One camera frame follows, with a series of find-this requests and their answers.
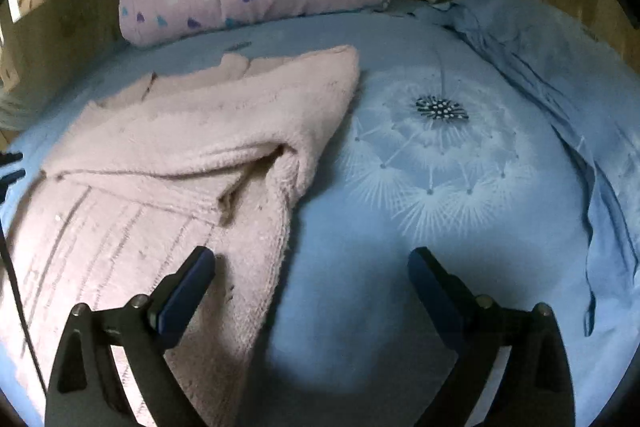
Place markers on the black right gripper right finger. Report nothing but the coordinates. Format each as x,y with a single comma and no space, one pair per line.
511,368

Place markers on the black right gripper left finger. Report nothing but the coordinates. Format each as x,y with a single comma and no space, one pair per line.
85,388

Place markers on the pink knitted cardigan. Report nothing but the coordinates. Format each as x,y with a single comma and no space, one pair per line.
216,158

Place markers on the blue crumpled quilt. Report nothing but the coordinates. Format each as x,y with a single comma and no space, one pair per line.
591,99

